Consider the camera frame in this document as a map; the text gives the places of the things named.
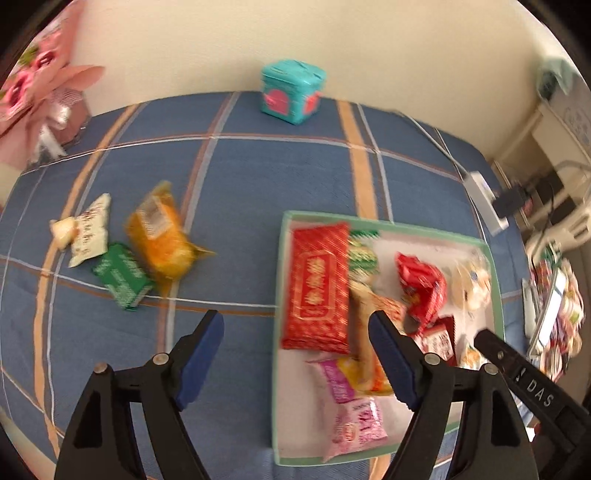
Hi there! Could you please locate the red white snack packet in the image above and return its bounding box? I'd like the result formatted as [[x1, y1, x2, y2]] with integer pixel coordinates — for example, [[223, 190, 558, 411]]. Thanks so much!
[[413, 318, 459, 368]]

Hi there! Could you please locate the purple cake roll packet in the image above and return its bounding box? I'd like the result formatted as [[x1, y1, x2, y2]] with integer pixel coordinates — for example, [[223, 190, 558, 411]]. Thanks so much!
[[308, 356, 389, 462]]

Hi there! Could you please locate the white cable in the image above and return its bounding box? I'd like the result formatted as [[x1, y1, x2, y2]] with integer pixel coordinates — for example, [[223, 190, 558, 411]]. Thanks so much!
[[392, 109, 468, 179]]

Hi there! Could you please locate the yellow orange cake packet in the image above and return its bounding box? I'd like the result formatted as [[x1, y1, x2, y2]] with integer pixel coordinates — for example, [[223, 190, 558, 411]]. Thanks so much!
[[126, 181, 217, 291]]

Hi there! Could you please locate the crumpled red snack packet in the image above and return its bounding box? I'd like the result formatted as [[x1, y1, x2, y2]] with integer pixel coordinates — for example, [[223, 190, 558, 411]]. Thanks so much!
[[394, 251, 448, 334]]

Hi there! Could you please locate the pink flower bouquet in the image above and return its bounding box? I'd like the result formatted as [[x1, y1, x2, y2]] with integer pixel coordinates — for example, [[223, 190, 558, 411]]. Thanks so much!
[[0, 9, 106, 168]]

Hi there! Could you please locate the green striped snack packet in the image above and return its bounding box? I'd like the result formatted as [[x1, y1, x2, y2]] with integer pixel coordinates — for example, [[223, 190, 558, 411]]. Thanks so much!
[[348, 230, 382, 282]]

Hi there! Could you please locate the teal box with pink heart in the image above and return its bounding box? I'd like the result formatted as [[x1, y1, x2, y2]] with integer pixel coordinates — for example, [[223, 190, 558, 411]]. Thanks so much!
[[261, 58, 329, 125]]

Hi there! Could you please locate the white power strip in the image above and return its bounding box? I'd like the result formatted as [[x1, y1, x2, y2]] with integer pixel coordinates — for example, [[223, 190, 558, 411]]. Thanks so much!
[[463, 171, 509, 234]]

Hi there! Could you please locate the white furniture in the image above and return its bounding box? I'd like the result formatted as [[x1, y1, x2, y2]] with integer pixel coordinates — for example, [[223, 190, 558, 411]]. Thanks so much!
[[489, 55, 591, 259]]

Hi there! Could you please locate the dark green snack packet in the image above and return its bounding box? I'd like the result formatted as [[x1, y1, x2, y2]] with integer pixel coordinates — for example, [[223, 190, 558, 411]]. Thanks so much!
[[91, 242, 155, 311]]

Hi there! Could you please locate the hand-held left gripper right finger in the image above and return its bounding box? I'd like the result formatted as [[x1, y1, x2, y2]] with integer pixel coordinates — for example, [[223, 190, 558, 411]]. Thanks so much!
[[368, 310, 539, 480]]

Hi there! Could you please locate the blue plaid bedsheet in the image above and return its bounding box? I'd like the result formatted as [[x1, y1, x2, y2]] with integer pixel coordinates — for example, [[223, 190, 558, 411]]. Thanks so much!
[[0, 90, 532, 480]]

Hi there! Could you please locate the orange snack packet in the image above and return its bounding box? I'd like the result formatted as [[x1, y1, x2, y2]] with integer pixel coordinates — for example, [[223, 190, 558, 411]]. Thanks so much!
[[348, 281, 408, 396]]

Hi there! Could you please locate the white tray with green rim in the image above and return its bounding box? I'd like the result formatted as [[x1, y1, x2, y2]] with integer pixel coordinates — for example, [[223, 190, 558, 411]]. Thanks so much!
[[272, 210, 506, 466]]

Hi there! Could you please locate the pile of colourful snack packets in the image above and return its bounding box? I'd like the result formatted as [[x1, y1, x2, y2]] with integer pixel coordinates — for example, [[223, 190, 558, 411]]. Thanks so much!
[[522, 249, 591, 380]]

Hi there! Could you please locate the black plug adapter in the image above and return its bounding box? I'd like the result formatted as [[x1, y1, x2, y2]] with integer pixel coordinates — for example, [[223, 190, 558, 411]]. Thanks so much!
[[493, 186, 533, 219]]

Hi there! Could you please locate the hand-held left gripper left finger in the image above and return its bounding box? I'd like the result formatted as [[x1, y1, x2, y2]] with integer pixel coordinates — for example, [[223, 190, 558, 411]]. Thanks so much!
[[54, 309, 225, 480]]

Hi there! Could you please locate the clear bun packet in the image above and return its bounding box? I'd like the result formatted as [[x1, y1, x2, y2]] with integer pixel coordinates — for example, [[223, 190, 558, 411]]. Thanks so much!
[[450, 256, 493, 320]]

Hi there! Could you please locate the small cream wrapped snack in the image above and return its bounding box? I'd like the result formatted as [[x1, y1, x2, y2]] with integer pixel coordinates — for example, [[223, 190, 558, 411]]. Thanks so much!
[[50, 217, 78, 251]]

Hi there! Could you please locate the red gold patterned packet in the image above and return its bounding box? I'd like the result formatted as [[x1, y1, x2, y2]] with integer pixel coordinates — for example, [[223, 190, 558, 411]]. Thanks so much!
[[281, 222, 352, 355]]

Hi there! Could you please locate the cream white snack packet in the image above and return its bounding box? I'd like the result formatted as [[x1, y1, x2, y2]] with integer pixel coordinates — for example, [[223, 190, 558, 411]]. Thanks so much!
[[68, 193, 112, 268]]

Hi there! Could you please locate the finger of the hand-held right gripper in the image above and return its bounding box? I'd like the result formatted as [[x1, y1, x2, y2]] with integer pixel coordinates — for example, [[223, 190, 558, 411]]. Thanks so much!
[[475, 328, 591, 453]]

